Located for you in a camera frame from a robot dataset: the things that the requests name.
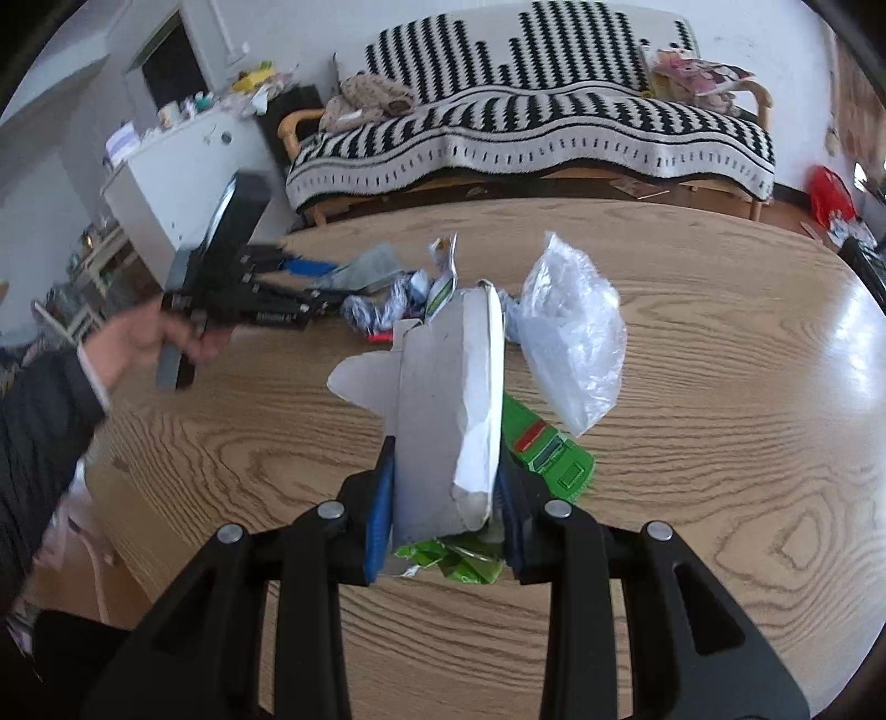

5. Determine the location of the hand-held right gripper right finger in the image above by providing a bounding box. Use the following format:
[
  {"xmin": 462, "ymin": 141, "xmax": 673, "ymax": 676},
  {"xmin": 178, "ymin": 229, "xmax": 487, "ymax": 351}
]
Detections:
[{"xmin": 494, "ymin": 446, "xmax": 811, "ymax": 720}]

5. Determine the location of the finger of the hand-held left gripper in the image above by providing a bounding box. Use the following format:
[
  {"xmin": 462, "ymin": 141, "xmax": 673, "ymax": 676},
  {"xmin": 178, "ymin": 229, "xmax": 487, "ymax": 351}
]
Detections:
[
  {"xmin": 244, "ymin": 275, "xmax": 348, "ymax": 315},
  {"xmin": 244, "ymin": 245, "xmax": 340, "ymax": 274}
]

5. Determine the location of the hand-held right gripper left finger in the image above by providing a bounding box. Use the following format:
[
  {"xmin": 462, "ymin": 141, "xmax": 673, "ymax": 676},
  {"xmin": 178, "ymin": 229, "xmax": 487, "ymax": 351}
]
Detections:
[{"xmin": 81, "ymin": 435, "xmax": 399, "ymax": 720}]

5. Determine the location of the white cardboard box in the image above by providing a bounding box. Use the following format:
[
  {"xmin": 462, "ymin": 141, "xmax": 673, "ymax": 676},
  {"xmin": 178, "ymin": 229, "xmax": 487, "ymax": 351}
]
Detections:
[{"xmin": 327, "ymin": 280, "xmax": 507, "ymax": 549}]

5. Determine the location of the person's left forearm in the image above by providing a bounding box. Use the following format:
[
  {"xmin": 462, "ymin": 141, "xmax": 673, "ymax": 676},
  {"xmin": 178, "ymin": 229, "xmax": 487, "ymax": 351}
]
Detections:
[{"xmin": 0, "ymin": 344, "xmax": 114, "ymax": 611}]

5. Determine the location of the person's left hand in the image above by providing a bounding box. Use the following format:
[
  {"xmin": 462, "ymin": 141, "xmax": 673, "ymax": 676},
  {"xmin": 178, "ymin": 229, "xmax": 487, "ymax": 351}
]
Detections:
[{"xmin": 86, "ymin": 296, "xmax": 236, "ymax": 390}]

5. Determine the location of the blue white crumpled wrapper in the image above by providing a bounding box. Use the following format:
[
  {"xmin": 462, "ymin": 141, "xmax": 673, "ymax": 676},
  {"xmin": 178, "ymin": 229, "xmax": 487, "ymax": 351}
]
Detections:
[{"xmin": 341, "ymin": 272, "xmax": 434, "ymax": 335}]

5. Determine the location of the green snack packet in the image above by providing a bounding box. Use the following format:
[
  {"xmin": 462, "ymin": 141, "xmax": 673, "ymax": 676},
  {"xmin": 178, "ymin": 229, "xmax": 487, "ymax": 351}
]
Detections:
[{"xmin": 393, "ymin": 536, "xmax": 506, "ymax": 587}]

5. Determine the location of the green toy bus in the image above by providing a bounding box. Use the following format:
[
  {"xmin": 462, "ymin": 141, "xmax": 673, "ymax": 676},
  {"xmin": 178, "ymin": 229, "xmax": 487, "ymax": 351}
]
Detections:
[{"xmin": 501, "ymin": 391, "xmax": 597, "ymax": 506}]

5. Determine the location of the white cabinet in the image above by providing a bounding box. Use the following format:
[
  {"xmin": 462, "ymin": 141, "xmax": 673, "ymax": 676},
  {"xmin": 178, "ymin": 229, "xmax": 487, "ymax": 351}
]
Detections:
[{"xmin": 102, "ymin": 112, "xmax": 292, "ymax": 289}]

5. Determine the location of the low white table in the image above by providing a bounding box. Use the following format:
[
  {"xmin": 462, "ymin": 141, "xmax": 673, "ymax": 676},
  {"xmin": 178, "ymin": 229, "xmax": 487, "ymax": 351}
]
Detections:
[{"xmin": 65, "ymin": 227, "xmax": 133, "ymax": 300}]

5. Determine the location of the white green-rimmed packet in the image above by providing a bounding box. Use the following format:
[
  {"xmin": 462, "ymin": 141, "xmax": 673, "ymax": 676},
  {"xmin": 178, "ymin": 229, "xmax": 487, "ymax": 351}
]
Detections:
[{"xmin": 424, "ymin": 234, "xmax": 459, "ymax": 321}]

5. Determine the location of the wooden sofa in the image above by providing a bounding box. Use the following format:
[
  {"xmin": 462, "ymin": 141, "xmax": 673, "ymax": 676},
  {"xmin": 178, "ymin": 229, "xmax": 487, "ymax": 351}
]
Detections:
[{"xmin": 277, "ymin": 0, "xmax": 777, "ymax": 224}]

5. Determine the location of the black cabinet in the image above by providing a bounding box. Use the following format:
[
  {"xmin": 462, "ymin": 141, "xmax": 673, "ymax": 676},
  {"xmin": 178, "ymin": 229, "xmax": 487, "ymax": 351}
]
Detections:
[{"xmin": 256, "ymin": 86, "xmax": 327, "ymax": 164}]

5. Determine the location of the beige dotted garment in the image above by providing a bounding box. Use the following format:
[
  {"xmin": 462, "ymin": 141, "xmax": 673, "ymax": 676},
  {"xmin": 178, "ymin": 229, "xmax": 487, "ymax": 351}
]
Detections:
[{"xmin": 319, "ymin": 72, "xmax": 417, "ymax": 133}]

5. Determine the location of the yellow box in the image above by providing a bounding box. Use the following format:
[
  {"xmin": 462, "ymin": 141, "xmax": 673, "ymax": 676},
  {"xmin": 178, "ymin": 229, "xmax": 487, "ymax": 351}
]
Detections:
[{"xmin": 231, "ymin": 61, "xmax": 275, "ymax": 95}]

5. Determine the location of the clear plastic bag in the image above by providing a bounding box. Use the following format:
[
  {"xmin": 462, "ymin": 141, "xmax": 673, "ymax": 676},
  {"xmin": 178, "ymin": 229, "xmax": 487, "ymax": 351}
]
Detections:
[{"xmin": 508, "ymin": 231, "xmax": 629, "ymax": 438}]

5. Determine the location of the pink printed pillow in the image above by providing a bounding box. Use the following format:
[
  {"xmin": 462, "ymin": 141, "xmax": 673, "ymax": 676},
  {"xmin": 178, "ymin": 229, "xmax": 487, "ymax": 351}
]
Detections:
[{"xmin": 651, "ymin": 47, "xmax": 756, "ymax": 112}]

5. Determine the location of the red plastic bag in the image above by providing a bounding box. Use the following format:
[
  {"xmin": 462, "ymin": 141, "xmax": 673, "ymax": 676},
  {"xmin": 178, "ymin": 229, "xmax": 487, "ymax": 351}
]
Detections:
[{"xmin": 807, "ymin": 164, "xmax": 857, "ymax": 230}]

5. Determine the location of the pink patterned curtain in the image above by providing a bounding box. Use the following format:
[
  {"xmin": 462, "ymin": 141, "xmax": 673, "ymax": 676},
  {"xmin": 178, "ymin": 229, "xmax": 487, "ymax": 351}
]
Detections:
[{"xmin": 834, "ymin": 34, "xmax": 886, "ymax": 167}]

